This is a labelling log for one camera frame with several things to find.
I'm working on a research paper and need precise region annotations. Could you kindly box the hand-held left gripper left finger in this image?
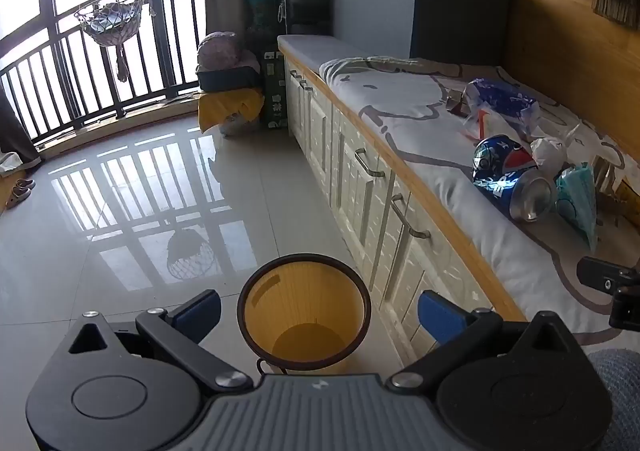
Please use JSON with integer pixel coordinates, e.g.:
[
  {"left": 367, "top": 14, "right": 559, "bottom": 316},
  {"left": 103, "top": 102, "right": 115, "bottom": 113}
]
[{"left": 64, "top": 289, "right": 254, "bottom": 395}]

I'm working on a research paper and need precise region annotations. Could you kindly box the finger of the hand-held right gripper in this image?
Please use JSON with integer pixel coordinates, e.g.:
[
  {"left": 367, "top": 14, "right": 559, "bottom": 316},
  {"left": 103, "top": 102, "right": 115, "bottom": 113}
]
[{"left": 577, "top": 256, "right": 640, "bottom": 292}]

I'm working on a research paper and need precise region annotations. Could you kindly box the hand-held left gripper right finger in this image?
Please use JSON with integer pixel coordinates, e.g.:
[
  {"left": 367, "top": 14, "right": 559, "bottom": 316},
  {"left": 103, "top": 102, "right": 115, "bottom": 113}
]
[{"left": 388, "top": 289, "right": 577, "bottom": 395}]

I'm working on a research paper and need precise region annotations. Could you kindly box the teal packet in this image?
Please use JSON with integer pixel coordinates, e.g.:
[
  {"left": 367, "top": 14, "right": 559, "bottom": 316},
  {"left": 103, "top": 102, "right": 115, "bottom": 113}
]
[{"left": 554, "top": 164, "right": 599, "bottom": 252}]

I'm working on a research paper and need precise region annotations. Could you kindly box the yellow bin with black rim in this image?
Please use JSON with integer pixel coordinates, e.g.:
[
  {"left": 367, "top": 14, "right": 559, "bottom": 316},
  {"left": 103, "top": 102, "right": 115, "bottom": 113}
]
[{"left": 236, "top": 253, "right": 372, "bottom": 377}]

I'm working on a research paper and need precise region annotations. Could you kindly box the white plastic bag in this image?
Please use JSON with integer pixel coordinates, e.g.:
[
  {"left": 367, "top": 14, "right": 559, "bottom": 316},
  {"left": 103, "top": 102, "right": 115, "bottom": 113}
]
[{"left": 530, "top": 124, "right": 583, "bottom": 182}]

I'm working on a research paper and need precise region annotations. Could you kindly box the crushed blue soda can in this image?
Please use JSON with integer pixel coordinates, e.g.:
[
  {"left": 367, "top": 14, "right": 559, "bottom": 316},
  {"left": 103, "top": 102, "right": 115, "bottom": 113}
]
[{"left": 471, "top": 134, "right": 558, "bottom": 223}]

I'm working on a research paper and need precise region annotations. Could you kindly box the blue plastic bag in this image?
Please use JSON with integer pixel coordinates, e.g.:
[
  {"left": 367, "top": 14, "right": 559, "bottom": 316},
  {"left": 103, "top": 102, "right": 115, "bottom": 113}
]
[{"left": 461, "top": 78, "right": 542, "bottom": 142}]

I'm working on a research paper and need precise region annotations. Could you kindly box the grey-blue knit cloth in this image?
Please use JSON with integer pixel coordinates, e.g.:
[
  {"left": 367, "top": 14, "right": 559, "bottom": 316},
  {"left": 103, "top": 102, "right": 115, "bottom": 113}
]
[{"left": 587, "top": 348, "right": 640, "bottom": 451}]

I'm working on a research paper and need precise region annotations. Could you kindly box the white drawer cabinet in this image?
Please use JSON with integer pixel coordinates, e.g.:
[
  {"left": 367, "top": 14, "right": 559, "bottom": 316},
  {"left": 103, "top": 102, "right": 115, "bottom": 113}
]
[{"left": 280, "top": 48, "right": 526, "bottom": 372}]

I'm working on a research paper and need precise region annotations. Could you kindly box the white bag under yellow cloth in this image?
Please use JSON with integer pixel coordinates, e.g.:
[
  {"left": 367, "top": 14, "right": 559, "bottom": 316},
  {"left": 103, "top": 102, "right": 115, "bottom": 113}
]
[{"left": 217, "top": 106, "right": 261, "bottom": 137}]

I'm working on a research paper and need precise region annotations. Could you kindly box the yellow cloth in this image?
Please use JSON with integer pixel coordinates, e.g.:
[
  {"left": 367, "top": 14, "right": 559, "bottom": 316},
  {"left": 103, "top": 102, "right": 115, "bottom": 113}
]
[{"left": 197, "top": 87, "right": 265, "bottom": 134}]

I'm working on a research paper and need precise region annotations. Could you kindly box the cartoon printed blanket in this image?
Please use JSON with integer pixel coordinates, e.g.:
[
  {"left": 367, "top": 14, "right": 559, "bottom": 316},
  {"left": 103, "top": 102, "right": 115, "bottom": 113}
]
[{"left": 319, "top": 56, "right": 640, "bottom": 347}]

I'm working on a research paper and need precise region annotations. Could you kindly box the black balcony railing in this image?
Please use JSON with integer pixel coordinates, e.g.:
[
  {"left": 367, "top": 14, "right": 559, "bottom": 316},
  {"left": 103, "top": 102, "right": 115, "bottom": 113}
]
[{"left": 0, "top": 0, "right": 206, "bottom": 142}]

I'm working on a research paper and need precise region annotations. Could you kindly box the green carton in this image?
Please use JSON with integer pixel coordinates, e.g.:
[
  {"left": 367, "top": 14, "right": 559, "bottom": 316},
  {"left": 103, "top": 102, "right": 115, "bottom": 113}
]
[{"left": 261, "top": 50, "right": 290, "bottom": 129}]

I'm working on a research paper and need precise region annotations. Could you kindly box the dark plastic tray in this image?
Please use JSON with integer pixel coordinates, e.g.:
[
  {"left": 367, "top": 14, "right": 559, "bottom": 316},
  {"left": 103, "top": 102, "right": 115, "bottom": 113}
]
[{"left": 196, "top": 66, "right": 262, "bottom": 93}]

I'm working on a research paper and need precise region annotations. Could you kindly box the dark brown curtain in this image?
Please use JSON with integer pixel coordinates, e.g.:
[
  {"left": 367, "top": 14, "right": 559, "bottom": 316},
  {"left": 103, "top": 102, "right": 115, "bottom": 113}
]
[{"left": 0, "top": 86, "right": 43, "bottom": 177}]

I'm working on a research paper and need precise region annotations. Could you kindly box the pink stuffed bag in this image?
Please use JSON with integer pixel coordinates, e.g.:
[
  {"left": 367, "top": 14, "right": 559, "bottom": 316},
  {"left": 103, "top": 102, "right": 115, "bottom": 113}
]
[{"left": 196, "top": 31, "right": 256, "bottom": 74}]

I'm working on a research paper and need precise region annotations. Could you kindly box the grey bench cushion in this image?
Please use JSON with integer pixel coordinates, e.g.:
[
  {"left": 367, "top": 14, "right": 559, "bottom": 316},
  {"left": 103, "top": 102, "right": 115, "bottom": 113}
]
[{"left": 277, "top": 34, "right": 396, "bottom": 77}]

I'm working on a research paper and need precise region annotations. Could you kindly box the hanging net basket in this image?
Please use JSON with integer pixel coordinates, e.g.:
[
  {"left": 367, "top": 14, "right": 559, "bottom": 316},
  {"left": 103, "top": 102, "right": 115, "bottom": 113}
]
[{"left": 74, "top": 0, "right": 151, "bottom": 84}]

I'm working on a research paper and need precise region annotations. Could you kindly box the teal patterned bag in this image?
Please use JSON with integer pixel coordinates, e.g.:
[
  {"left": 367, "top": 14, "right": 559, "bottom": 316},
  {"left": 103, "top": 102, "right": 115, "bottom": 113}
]
[{"left": 247, "top": 0, "right": 281, "bottom": 32}]

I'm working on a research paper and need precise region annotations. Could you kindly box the grey storage box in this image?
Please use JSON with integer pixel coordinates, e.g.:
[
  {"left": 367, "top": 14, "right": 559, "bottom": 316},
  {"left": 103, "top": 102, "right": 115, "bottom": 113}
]
[{"left": 327, "top": 0, "right": 516, "bottom": 67}]

